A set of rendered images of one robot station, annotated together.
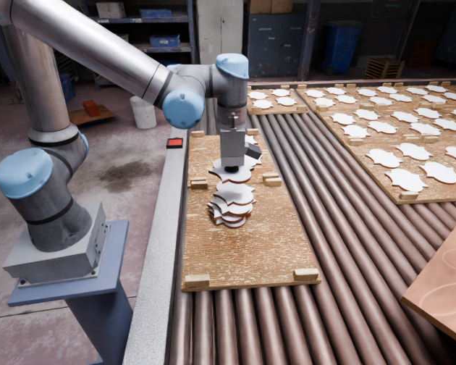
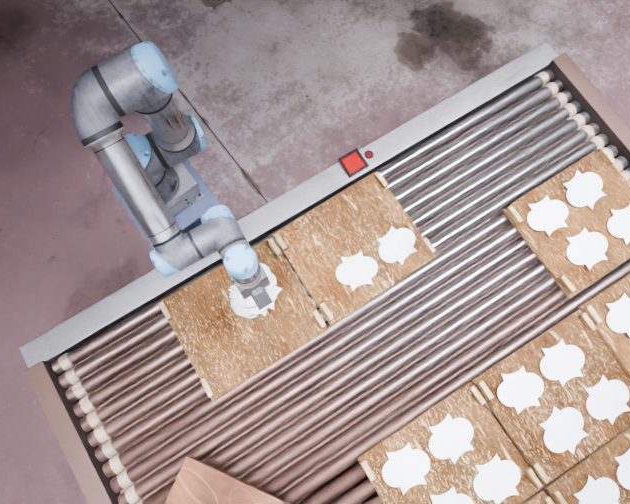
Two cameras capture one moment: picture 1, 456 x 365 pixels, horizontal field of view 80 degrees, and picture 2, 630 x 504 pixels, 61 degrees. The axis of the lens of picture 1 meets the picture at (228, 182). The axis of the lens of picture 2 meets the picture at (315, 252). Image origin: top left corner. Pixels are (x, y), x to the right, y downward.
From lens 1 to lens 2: 1.31 m
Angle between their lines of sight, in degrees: 48
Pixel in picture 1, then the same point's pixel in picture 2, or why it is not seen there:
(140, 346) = (115, 301)
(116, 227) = (205, 202)
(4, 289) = (212, 77)
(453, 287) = (209, 491)
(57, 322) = (211, 157)
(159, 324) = (133, 303)
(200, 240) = (207, 290)
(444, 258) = (238, 488)
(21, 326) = not seen: hidden behind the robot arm
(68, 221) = not seen: hidden behind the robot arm
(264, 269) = (202, 354)
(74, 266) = not seen: hidden behind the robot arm
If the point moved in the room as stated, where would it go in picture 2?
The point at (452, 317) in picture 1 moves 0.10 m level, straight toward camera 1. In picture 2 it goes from (182, 488) to (151, 467)
